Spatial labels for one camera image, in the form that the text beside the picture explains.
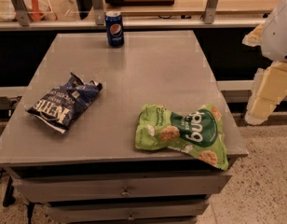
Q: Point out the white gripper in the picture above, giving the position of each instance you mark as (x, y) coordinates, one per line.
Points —
(279, 34)

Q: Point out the green rice chip bag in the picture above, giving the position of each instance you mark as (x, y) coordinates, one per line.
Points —
(199, 134)

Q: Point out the blue pepsi can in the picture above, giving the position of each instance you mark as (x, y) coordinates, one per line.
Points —
(114, 28)

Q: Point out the blue kettle chip bag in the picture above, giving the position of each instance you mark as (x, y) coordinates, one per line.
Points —
(64, 104)

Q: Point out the orange white bag background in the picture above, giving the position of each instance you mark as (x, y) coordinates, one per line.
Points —
(39, 10)

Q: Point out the grey drawer cabinet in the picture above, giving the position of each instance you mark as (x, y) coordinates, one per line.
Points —
(165, 68)

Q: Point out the upper grey drawer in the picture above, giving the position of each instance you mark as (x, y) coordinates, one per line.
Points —
(95, 187)

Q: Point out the grey drawer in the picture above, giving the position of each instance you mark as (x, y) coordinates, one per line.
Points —
(95, 187)
(127, 211)

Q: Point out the lower grey drawer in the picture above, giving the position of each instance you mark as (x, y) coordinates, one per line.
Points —
(127, 211)

